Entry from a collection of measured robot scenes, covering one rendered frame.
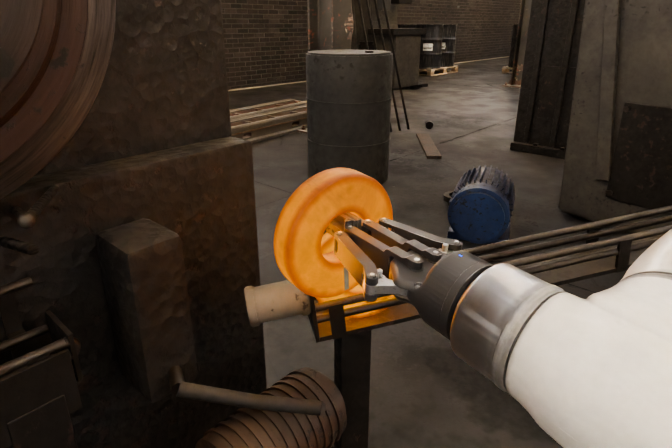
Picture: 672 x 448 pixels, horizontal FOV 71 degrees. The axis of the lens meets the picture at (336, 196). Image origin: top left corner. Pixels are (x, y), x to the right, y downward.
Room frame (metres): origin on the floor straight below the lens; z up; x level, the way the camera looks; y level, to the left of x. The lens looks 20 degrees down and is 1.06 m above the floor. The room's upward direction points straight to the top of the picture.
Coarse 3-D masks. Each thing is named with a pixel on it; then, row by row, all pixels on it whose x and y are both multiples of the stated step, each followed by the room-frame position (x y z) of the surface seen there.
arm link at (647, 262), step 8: (664, 240) 0.35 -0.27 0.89; (648, 248) 0.36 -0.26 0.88; (656, 248) 0.35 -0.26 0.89; (664, 248) 0.34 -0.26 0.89; (640, 256) 0.35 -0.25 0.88; (648, 256) 0.34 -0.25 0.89; (656, 256) 0.33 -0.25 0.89; (664, 256) 0.33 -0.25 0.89; (632, 264) 0.35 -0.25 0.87; (640, 264) 0.34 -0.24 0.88; (648, 264) 0.33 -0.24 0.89; (656, 264) 0.32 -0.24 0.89; (664, 264) 0.32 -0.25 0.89; (632, 272) 0.33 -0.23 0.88; (640, 272) 0.32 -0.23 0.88; (648, 272) 0.31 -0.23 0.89; (656, 272) 0.31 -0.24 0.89; (664, 272) 0.31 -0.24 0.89
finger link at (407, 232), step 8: (384, 224) 0.49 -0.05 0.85; (392, 224) 0.48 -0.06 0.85; (400, 224) 0.48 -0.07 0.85; (400, 232) 0.47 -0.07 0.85; (408, 232) 0.47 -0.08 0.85; (416, 232) 0.46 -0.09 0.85; (424, 232) 0.46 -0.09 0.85; (408, 240) 0.46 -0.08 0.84; (424, 240) 0.45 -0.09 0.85; (432, 240) 0.45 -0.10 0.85; (440, 240) 0.45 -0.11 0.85; (448, 240) 0.45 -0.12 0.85; (456, 240) 0.44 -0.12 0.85; (448, 248) 0.44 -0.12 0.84; (456, 248) 0.44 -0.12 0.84
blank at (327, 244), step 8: (328, 240) 0.62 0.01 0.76; (328, 248) 0.62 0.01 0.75; (360, 288) 0.64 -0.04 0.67; (336, 296) 0.62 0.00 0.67; (344, 296) 0.63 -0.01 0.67; (392, 296) 0.64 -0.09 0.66; (352, 304) 0.63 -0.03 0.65; (360, 304) 0.63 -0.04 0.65; (368, 312) 0.63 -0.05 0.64; (376, 312) 0.63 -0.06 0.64
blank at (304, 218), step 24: (336, 168) 0.52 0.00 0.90; (312, 192) 0.48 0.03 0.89; (336, 192) 0.49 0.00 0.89; (360, 192) 0.51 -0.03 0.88; (384, 192) 0.53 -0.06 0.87; (288, 216) 0.47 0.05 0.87; (312, 216) 0.47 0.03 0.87; (336, 216) 0.49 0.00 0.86; (360, 216) 0.52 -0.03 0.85; (384, 216) 0.54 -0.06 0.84; (288, 240) 0.46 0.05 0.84; (312, 240) 0.47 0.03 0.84; (288, 264) 0.46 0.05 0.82; (312, 264) 0.47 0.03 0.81; (336, 264) 0.50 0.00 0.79; (312, 288) 0.48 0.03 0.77; (336, 288) 0.50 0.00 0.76
